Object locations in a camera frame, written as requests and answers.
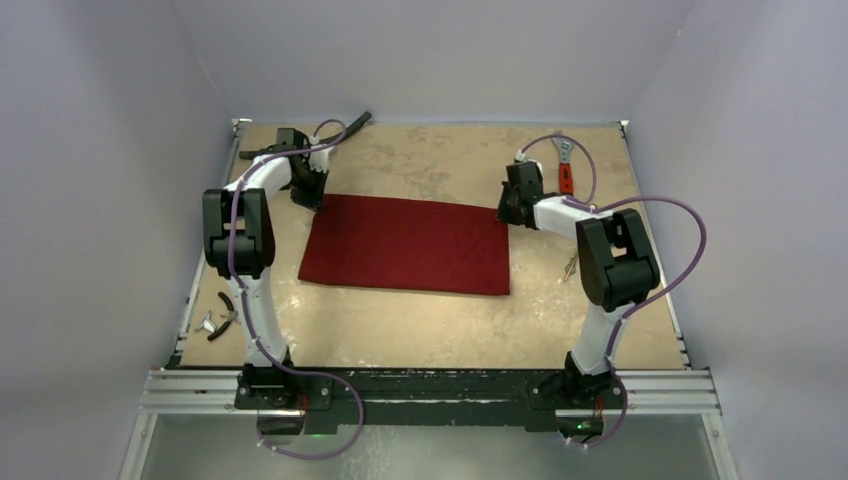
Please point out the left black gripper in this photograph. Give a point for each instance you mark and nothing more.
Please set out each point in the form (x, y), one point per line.
(315, 200)

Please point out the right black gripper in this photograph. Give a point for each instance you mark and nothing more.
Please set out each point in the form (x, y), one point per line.
(507, 206)

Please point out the dark red cloth napkin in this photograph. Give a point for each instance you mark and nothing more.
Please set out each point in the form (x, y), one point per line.
(393, 243)

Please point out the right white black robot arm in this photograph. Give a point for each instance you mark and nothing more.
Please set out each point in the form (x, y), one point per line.
(617, 265)

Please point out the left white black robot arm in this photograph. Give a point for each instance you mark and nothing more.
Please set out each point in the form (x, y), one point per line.
(238, 234)

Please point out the black foam tube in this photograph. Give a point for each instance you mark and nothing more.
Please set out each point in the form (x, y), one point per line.
(354, 122)

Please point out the gold fork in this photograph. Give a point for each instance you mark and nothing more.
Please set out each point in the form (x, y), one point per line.
(571, 266)

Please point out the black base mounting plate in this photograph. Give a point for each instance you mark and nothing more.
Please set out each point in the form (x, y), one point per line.
(537, 400)

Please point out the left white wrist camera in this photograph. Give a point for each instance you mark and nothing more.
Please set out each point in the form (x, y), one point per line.
(319, 158)

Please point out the adjustable wrench red handle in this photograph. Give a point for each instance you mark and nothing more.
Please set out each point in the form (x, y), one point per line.
(565, 175)

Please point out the aluminium rail frame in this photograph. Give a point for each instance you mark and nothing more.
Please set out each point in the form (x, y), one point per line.
(686, 395)

